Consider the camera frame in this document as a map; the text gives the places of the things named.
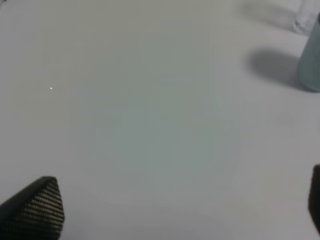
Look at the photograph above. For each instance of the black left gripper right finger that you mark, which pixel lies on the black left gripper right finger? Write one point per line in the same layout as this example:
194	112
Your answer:
314	197

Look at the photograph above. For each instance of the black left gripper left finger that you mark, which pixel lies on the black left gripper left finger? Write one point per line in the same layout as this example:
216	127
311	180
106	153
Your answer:
34	213

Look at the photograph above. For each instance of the teal green plastic cup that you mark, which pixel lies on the teal green plastic cup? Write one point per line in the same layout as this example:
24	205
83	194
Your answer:
308	68

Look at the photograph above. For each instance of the clear tall glass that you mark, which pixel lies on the clear tall glass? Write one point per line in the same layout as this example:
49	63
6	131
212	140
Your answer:
306	16

